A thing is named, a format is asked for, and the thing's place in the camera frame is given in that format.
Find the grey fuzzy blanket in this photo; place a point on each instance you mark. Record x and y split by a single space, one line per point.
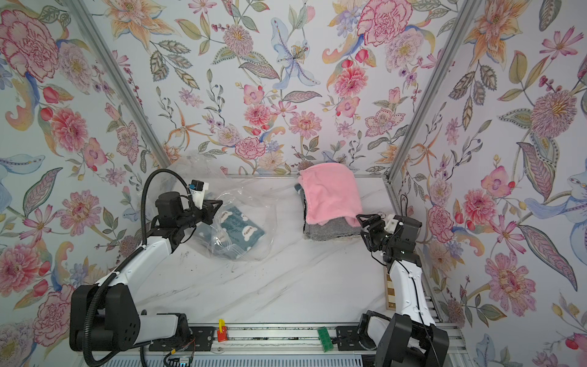
333 229

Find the aluminium corner post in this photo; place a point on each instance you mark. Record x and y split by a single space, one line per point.
463 20
104 54

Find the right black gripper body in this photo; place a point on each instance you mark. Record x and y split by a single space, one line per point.
381 238

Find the green block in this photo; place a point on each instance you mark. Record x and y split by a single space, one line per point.
325 339

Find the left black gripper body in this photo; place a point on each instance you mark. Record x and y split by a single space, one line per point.
192 217

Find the right aluminium corner post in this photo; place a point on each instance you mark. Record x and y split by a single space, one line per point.
463 20

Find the clear plastic vacuum bag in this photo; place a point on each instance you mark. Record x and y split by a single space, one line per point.
231 192

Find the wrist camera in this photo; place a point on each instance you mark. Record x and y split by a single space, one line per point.
391 225
198 190

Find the pink blanket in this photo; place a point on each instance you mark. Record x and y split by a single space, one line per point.
331 193

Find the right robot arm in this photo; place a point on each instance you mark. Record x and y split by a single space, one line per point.
410 337

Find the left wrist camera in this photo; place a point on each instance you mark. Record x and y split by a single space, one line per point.
198 190

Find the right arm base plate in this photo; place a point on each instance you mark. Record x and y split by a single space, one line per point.
349 338

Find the red yellow clamp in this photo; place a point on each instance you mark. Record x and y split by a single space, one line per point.
222 331

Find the wooden chessboard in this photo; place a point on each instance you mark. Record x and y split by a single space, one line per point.
389 293

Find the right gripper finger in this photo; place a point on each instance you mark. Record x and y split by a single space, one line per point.
370 244
368 220

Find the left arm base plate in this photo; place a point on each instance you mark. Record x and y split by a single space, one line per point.
199 339

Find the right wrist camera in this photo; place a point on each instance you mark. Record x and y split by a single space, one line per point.
391 225

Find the aluminium front rail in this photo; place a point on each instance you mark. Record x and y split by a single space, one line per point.
288 338

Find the left aluminium corner post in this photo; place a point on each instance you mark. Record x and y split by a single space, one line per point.
104 54

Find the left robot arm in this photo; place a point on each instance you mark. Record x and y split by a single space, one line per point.
104 316

